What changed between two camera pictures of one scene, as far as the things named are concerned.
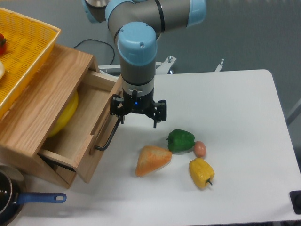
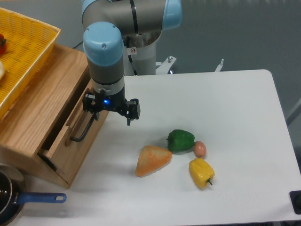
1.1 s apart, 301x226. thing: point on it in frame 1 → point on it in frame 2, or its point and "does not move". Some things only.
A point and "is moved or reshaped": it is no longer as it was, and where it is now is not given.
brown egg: x=200 y=149 does not move
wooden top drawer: x=81 y=137 is moved or reshaped
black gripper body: x=144 y=104 → x=117 y=102
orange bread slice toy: x=151 y=158 does not move
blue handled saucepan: x=11 y=196 does not move
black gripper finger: x=117 y=107 → x=90 y=104
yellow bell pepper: x=201 y=173 does not move
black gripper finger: x=161 y=114 → x=134 y=111
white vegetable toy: x=2 y=69 does not move
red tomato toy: x=3 y=41 does not move
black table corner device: x=295 y=197 does not move
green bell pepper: x=179 y=140 does not move
